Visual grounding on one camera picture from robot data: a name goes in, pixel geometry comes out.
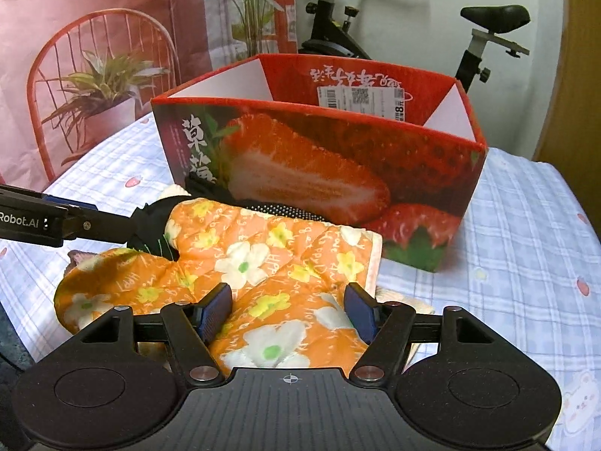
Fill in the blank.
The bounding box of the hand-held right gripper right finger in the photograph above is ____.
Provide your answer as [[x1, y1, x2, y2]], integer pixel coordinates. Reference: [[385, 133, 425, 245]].
[[344, 283, 498, 383]]

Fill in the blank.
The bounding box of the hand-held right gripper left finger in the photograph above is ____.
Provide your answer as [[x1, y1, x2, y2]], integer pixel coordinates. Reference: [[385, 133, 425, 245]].
[[77, 283, 234, 384]]

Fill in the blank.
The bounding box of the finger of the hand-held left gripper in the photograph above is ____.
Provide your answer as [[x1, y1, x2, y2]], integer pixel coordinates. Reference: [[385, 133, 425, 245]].
[[63, 207, 142, 246], [44, 192, 99, 212]]

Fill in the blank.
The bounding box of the pink knitted towel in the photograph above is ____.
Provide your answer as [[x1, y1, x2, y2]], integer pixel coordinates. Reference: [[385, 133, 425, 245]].
[[66, 249, 101, 273]]

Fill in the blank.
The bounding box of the black satin cloth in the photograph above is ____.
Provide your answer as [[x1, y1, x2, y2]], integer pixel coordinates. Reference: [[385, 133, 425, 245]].
[[127, 200, 189, 261]]

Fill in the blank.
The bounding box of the orange floral oven mitt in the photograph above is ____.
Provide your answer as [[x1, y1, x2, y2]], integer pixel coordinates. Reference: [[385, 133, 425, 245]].
[[54, 200, 383, 369]]

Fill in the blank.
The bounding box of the strawberry print cardboard box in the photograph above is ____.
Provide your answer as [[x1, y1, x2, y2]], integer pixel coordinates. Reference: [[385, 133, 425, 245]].
[[151, 54, 490, 273]]

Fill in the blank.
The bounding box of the black studded fabric item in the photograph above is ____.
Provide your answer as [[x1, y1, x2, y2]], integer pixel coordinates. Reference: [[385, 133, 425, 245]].
[[185, 173, 329, 222]]

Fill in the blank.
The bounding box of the printed plant curtain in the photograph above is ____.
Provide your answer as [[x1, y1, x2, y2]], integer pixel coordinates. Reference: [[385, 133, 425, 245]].
[[0, 0, 299, 193]]

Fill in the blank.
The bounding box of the checked bed sheet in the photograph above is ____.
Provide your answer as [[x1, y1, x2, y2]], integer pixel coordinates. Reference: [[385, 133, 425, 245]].
[[0, 115, 601, 451]]

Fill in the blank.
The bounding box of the black exercise bike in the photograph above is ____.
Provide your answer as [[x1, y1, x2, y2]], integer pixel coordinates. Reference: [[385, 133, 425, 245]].
[[293, 0, 533, 99]]

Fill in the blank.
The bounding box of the wooden wardrobe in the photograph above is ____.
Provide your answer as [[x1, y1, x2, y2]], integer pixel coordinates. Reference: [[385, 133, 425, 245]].
[[533, 0, 601, 207]]

